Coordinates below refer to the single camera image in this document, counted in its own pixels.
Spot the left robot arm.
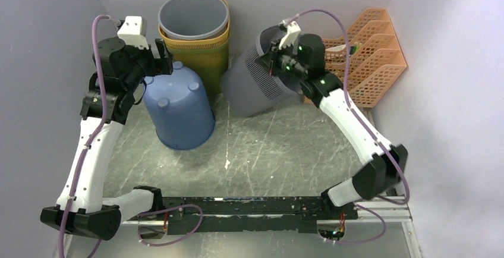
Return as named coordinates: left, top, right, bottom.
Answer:
left=40, top=37, right=173, bottom=240

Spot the aluminium rail frame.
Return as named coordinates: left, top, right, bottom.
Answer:
left=57, top=193, right=409, bottom=257

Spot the light grey plastic bin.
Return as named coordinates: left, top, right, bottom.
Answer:
left=158, top=0, right=230, bottom=40

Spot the dark grey mesh bin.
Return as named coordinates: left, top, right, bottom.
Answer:
left=220, top=26, right=301, bottom=117

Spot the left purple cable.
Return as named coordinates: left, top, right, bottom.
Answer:
left=58, top=14, right=204, bottom=258

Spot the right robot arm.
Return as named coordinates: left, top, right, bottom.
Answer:
left=266, top=34, right=408, bottom=219

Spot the purple cable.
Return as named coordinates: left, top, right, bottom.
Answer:
left=58, top=14, right=204, bottom=258
left=283, top=9, right=411, bottom=245

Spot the olive green mesh bin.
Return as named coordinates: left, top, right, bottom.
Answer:
left=169, top=42, right=229, bottom=95

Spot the blue plastic bin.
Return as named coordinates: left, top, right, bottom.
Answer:
left=143, top=61, right=215, bottom=150

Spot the yellow mesh bin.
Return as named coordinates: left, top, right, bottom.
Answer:
left=158, top=14, right=231, bottom=51

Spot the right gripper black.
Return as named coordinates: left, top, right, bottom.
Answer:
left=255, top=39, right=307, bottom=81

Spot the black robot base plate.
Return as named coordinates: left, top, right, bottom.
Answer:
left=130, top=196, right=358, bottom=235

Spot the orange plastic file organizer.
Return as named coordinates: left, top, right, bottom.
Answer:
left=347, top=8, right=407, bottom=108

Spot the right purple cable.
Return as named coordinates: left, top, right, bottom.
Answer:
left=283, top=9, right=411, bottom=245

